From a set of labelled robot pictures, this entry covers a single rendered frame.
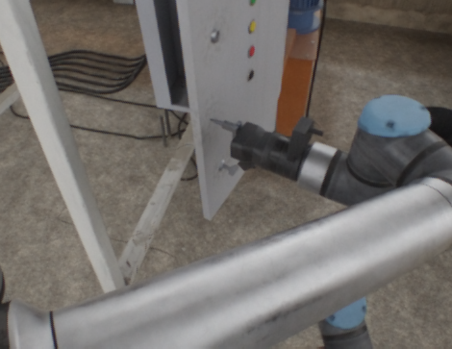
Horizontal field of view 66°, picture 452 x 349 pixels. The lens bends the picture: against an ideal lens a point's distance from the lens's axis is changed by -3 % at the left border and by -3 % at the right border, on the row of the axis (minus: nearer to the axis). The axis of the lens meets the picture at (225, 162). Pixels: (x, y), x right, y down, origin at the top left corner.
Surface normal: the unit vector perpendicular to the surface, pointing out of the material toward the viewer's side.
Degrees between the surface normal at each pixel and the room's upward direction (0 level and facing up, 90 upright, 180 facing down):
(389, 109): 5
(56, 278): 0
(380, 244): 31
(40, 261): 0
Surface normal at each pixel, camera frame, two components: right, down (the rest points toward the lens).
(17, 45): -0.29, 0.59
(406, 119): -0.07, -0.73
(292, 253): 0.16, -0.75
